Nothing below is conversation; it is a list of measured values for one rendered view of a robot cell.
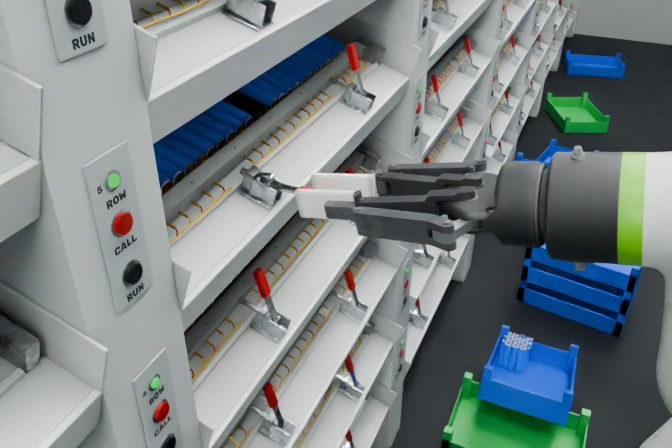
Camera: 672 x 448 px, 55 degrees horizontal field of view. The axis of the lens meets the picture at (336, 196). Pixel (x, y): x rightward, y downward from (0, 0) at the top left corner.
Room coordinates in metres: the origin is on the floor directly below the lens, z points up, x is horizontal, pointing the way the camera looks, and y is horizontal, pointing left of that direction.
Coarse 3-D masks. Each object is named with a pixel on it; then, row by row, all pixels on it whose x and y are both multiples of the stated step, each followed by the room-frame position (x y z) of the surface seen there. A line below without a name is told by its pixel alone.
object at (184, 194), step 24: (360, 48) 0.96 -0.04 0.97; (336, 72) 0.87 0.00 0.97; (288, 96) 0.76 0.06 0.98; (312, 96) 0.80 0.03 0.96; (264, 120) 0.69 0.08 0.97; (288, 120) 0.74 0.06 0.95; (240, 144) 0.63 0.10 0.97; (216, 168) 0.58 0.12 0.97; (168, 192) 0.53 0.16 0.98; (192, 192) 0.54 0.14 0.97; (168, 216) 0.50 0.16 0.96
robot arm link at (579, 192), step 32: (576, 160) 0.46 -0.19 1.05; (608, 160) 0.45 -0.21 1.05; (544, 192) 0.45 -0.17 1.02; (576, 192) 0.43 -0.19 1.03; (608, 192) 0.42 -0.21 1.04; (544, 224) 0.43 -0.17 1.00; (576, 224) 0.42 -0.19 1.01; (608, 224) 0.41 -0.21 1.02; (576, 256) 0.42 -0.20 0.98; (608, 256) 0.41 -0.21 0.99
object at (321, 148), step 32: (352, 32) 1.00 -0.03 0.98; (384, 32) 0.98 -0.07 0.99; (384, 64) 0.98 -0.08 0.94; (320, 96) 0.83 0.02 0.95; (384, 96) 0.88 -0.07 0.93; (288, 128) 0.73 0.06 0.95; (320, 128) 0.75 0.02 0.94; (352, 128) 0.77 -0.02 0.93; (256, 160) 0.65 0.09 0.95; (288, 160) 0.66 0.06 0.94; (320, 160) 0.68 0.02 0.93; (224, 224) 0.53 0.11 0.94; (256, 224) 0.54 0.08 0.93; (192, 256) 0.48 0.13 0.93; (224, 256) 0.49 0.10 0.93; (192, 288) 0.44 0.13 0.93; (224, 288) 0.49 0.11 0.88; (192, 320) 0.44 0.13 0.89
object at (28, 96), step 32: (0, 64) 0.33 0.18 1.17; (0, 96) 0.33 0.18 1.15; (32, 96) 0.32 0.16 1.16; (0, 128) 0.34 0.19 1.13; (32, 128) 0.32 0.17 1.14; (0, 160) 0.32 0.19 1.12; (32, 160) 0.33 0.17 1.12; (0, 192) 0.30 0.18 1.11; (32, 192) 0.32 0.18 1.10; (0, 224) 0.30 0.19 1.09
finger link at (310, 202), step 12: (300, 192) 0.54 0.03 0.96; (312, 192) 0.54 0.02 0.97; (324, 192) 0.53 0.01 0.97; (336, 192) 0.53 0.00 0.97; (348, 192) 0.53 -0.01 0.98; (300, 204) 0.54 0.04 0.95; (312, 204) 0.54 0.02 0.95; (300, 216) 0.54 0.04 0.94; (312, 216) 0.54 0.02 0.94; (324, 216) 0.53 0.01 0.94
